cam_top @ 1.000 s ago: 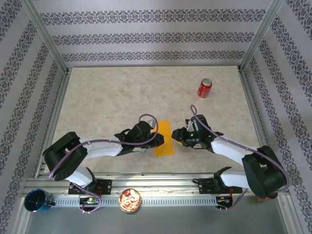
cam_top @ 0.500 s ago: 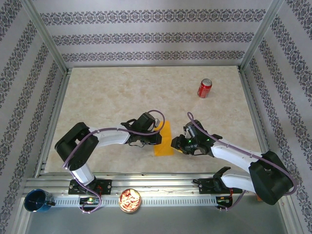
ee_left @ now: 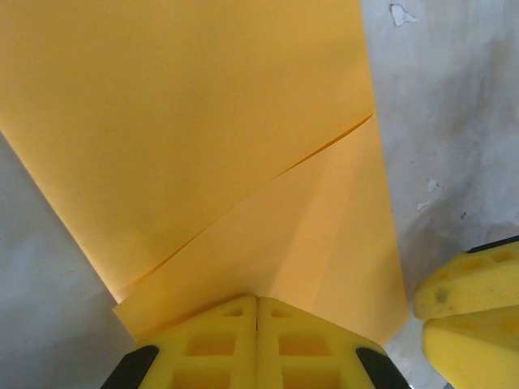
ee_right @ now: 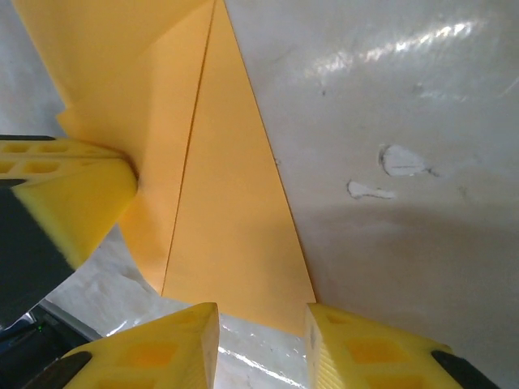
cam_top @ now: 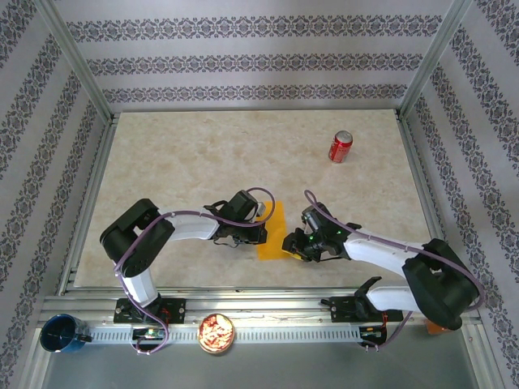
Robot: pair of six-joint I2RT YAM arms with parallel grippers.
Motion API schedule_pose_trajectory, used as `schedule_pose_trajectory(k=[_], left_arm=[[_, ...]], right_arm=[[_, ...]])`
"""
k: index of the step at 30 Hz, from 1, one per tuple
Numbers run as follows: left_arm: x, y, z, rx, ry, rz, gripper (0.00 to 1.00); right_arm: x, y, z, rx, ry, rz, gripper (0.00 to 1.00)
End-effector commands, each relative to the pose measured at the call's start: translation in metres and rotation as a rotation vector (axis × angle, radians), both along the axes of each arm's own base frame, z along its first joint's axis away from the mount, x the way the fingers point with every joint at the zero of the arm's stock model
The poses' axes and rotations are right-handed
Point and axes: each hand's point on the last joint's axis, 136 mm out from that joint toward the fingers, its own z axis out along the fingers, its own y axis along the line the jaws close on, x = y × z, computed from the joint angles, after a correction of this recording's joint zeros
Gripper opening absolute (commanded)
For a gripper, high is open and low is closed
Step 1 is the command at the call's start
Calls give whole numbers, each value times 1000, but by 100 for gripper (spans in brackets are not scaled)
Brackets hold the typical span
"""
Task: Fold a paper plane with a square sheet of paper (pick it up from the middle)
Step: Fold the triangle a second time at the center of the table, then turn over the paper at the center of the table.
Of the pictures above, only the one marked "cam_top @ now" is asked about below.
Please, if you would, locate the orange cloth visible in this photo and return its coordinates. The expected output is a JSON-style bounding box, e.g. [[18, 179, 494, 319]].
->
[[255, 201, 290, 262]]

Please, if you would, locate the red soda can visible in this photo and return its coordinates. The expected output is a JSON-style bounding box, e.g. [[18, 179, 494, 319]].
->
[[327, 130, 354, 165]]

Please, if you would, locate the round bowl of red food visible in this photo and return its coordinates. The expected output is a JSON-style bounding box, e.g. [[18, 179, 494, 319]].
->
[[196, 312, 235, 357]]

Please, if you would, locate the blue mug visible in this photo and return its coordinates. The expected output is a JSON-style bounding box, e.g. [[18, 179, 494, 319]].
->
[[39, 314, 92, 355]]

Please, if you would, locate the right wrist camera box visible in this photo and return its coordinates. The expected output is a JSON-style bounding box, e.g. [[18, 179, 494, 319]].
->
[[300, 209, 322, 230]]

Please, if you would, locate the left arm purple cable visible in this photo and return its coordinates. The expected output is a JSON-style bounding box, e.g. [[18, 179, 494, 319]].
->
[[113, 186, 277, 357]]

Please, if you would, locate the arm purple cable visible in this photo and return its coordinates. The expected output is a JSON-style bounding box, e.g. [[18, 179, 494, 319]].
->
[[303, 189, 486, 353], [113, 186, 277, 357]]

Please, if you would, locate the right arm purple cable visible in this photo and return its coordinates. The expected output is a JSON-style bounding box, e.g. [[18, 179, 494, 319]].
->
[[303, 189, 486, 353]]

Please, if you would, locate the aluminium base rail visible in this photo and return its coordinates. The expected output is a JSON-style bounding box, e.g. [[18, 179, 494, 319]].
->
[[38, 288, 482, 327]]

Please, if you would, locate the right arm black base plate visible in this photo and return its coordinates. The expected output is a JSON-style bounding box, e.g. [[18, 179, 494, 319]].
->
[[330, 295, 403, 324]]

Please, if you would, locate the slotted grey cable duct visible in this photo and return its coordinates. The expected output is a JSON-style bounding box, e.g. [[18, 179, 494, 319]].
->
[[87, 326, 362, 344]]

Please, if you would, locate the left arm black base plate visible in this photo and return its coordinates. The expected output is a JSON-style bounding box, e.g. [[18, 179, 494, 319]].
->
[[113, 298, 187, 324]]

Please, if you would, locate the aluminium side rail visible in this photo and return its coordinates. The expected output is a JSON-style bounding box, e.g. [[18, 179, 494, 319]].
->
[[56, 113, 121, 295], [395, 113, 461, 291]]

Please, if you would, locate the aluminium frame post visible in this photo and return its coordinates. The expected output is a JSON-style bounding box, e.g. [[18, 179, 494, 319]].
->
[[34, 0, 115, 122], [399, 0, 475, 118]]

